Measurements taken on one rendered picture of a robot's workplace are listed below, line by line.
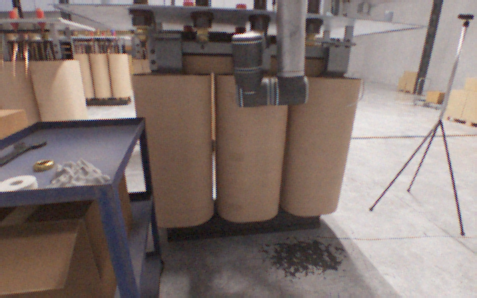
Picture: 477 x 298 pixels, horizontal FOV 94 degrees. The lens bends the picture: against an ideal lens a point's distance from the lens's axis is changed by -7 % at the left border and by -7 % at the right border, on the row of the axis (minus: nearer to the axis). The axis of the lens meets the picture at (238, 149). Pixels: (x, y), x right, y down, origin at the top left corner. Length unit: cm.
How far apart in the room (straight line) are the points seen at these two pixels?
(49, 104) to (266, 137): 260
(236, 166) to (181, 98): 47
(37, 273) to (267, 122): 108
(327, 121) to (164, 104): 88
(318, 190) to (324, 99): 57
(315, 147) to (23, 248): 130
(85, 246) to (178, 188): 80
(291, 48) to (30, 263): 90
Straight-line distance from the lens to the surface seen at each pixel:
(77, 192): 58
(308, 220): 188
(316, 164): 150
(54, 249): 62
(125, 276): 70
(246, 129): 128
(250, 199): 146
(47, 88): 330
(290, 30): 91
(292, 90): 92
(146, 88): 125
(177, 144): 128
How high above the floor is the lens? 115
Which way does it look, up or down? 20 degrees down
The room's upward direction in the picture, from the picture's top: 1 degrees clockwise
